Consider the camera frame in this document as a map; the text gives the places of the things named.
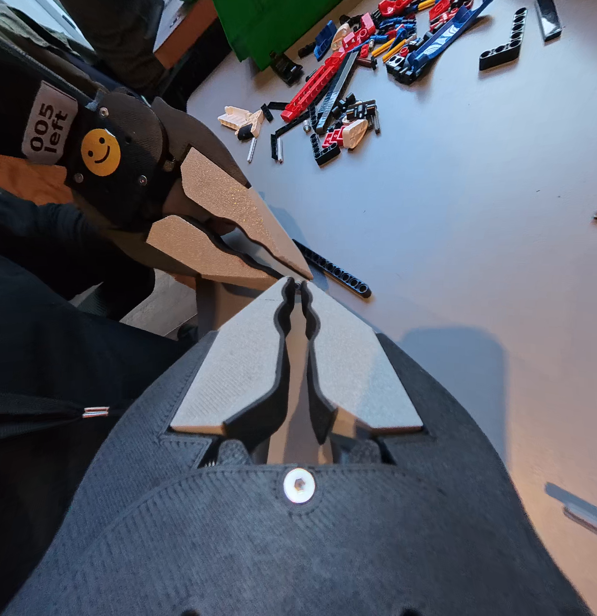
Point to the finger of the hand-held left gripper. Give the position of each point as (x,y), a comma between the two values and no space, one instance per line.
(231,197)
(192,245)

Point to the person's dark clothing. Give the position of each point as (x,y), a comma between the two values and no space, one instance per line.
(63,356)

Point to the green plastic bin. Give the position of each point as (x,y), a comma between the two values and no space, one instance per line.
(269,29)

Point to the pile of toy building pieces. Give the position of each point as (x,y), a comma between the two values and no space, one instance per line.
(337,77)

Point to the black angled toy beam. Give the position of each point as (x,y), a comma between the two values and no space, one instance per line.
(512,43)

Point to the grey desk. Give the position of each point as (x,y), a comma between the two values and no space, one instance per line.
(447,216)

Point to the long black toy beam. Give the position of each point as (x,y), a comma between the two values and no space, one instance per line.
(342,274)

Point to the black flat toy tile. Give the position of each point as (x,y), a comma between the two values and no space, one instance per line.
(549,19)

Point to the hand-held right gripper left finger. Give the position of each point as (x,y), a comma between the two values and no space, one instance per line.
(231,375)

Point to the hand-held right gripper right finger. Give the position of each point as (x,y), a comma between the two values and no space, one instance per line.
(361,375)

